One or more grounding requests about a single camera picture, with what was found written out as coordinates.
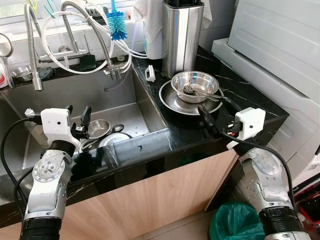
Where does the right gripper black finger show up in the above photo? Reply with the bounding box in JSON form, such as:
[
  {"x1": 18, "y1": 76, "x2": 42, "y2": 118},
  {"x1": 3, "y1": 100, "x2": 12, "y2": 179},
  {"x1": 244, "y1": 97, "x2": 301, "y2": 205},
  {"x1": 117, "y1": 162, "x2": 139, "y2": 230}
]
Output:
[
  {"x1": 220, "y1": 95, "x2": 241, "y2": 115},
  {"x1": 197, "y1": 104, "x2": 222, "y2": 136}
]

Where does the steel ladle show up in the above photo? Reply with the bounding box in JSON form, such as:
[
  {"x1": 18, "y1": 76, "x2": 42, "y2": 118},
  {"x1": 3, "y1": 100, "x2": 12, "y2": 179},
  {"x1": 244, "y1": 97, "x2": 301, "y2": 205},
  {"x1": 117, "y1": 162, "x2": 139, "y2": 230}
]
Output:
[{"x1": 182, "y1": 82, "x2": 222, "y2": 101}]

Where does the large steel plate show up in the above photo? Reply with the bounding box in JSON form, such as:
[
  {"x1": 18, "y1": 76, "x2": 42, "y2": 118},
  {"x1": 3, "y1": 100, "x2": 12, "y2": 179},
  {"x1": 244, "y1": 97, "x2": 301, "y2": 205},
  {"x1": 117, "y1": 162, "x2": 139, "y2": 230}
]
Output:
[{"x1": 159, "y1": 77, "x2": 225, "y2": 116}]

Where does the large steel bowl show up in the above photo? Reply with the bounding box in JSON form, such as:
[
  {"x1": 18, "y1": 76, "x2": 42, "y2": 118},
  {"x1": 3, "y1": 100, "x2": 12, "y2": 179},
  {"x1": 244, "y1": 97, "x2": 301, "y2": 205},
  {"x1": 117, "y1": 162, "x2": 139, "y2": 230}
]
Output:
[{"x1": 171, "y1": 71, "x2": 220, "y2": 104}]

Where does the small steel bowl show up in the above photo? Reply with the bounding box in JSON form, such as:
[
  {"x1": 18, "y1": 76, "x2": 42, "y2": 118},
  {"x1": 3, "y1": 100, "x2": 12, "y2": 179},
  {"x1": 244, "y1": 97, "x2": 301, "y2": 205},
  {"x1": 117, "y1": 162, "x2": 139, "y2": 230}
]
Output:
[
  {"x1": 86, "y1": 119, "x2": 112, "y2": 138},
  {"x1": 11, "y1": 65, "x2": 33, "y2": 83}
]

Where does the small steel plate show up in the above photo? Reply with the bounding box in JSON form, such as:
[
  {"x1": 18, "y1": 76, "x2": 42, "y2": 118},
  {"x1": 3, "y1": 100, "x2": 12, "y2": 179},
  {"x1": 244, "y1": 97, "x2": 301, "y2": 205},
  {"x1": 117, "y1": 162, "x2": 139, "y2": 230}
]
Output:
[{"x1": 97, "y1": 132, "x2": 132, "y2": 148}]

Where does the stainless steel sink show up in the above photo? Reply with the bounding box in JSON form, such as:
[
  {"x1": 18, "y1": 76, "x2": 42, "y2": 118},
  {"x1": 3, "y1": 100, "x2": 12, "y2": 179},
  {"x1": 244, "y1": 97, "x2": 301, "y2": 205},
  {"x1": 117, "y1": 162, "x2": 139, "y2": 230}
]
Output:
[{"x1": 0, "y1": 70, "x2": 168, "y2": 176}]

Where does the grey scouring pad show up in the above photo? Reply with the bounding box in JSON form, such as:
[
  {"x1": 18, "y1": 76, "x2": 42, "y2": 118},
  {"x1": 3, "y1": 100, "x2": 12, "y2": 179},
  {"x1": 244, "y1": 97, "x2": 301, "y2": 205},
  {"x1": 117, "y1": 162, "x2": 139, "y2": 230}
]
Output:
[{"x1": 36, "y1": 67, "x2": 55, "y2": 81}]

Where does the dark green sponge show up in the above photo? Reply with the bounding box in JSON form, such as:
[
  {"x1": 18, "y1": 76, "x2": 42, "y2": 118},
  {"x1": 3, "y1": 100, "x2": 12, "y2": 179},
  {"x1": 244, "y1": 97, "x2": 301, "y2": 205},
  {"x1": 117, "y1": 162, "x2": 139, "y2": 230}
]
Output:
[{"x1": 80, "y1": 54, "x2": 98, "y2": 71}]

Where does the chrome mixer tap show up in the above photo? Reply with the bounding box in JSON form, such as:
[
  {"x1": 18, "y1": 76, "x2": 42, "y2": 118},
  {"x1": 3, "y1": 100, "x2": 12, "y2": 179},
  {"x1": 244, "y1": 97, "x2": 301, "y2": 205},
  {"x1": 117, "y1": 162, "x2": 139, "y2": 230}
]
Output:
[{"x1": 37, "y1": 12, "x2": 93, "y2": 63}]

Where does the small white plastic clip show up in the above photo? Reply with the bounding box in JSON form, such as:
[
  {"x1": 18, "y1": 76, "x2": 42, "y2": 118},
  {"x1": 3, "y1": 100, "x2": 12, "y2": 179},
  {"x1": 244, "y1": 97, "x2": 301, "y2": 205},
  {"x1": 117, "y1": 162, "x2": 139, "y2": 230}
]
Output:
[{"x1": 145, "y1": 65, "x2": 157, "y2": 82}]

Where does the white countertop dishwasher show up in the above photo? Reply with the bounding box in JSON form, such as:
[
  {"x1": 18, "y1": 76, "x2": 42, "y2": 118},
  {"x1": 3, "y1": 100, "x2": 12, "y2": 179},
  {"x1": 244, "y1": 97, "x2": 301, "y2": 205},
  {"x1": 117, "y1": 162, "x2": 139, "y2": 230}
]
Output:
[{"x1": 211, "y1": 0, "x2": 320, "y2": 151}]

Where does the white front-load washer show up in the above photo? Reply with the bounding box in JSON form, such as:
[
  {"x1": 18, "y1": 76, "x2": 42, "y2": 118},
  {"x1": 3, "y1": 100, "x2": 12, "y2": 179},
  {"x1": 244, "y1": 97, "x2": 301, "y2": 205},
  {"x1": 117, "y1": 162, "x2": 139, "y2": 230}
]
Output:
[{"x1": 290, "y1": 135, "x2": 320, "y2": 201}]

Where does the steel knife block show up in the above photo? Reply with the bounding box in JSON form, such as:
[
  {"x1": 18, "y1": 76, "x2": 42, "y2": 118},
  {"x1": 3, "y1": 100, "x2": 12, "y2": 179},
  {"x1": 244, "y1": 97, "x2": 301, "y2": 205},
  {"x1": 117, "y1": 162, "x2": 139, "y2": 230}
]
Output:
[{"x1": 161, "y1": 0, "x2": 205, "y2": 78}]

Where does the steel mesh strainer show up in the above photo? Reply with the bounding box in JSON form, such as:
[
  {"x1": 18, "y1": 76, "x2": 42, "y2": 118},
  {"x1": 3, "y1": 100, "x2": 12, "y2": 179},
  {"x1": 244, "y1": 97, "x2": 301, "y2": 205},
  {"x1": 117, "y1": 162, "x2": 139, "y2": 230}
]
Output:
[{"x1": 0, "y1": 32, "x2": 14, "y2": 58}]

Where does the green rubbish bag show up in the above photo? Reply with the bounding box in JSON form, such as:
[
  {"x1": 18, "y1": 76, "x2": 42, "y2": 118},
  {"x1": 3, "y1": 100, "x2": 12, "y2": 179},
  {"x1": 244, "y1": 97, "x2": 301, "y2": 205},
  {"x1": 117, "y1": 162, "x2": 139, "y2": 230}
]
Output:
[{"x1": 209, "y1": 201, "x2": 266, "y2": 240}]

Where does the wooden sink cabinet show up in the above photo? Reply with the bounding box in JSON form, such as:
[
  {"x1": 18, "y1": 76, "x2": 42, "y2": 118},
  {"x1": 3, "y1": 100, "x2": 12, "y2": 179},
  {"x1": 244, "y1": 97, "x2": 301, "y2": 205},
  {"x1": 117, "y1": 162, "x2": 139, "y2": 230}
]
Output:
[{"x1": 0, "y1": 150, "x2": 240, "y2": 240}]

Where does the blue bottle brush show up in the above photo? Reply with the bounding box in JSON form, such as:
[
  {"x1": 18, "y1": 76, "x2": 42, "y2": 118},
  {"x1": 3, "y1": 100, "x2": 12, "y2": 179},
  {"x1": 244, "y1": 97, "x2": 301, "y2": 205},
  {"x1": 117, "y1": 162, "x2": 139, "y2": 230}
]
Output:
[{"x1": 105, "y1": 0, "x2": 128, "y2": 41}]

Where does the white hanging cloth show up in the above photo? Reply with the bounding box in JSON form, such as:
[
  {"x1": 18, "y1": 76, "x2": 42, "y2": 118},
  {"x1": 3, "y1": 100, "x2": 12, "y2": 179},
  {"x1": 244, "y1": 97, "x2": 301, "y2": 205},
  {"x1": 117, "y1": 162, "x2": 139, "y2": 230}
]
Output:
[{"x1": 132, "y1": 0, "x2": 166, "y2": 58}]

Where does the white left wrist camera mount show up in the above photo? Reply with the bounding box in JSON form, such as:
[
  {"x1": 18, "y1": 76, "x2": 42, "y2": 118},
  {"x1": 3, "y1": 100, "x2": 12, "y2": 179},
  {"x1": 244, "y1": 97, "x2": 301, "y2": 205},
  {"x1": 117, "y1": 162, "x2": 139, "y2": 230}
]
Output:
[{"x1": 40, "y1": 107, "x2": 81, "y2": 153}]

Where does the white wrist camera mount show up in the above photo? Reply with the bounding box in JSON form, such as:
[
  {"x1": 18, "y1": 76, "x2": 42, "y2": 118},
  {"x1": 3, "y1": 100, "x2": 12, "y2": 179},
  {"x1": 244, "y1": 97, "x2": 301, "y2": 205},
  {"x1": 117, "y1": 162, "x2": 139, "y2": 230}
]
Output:
[
  {"x1": 40, "y1": 107, "x2": 81, "y2": 153},
  {"x1": 226, "y1": 107, "x2": 267, "y2": 151}
]

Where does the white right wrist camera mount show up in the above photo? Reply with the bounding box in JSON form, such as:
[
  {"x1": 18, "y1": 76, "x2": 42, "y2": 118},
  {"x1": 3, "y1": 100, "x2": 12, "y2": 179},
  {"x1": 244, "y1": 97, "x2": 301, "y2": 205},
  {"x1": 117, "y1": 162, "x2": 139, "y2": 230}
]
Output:
[{"x1": 226, "y1": 107, "x2": 267, "y2": 151}]

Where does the white plastic hose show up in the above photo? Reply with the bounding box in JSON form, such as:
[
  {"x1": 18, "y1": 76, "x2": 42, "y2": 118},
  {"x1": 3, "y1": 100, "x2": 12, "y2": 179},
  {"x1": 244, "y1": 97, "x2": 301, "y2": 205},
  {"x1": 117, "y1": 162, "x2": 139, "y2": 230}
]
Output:
[{"x1": 41, "y1": 7, "x2": 148, "y2": 76}]

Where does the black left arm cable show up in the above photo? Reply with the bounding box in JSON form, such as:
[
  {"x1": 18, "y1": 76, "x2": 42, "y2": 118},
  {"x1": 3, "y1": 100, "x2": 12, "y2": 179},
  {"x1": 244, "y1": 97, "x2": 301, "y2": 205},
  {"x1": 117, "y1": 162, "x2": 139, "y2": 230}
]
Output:
[{"x1": 0, "y1": 114, "x2": 43, "y2": 211}]

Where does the flexible steel faucet hose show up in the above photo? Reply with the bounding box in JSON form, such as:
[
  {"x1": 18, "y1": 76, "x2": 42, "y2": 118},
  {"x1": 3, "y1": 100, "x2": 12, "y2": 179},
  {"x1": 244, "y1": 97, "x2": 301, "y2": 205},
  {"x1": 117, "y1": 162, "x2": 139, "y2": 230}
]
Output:
[{"x1": 60, "y1": 0, "x2": 123, "y2": 81}]

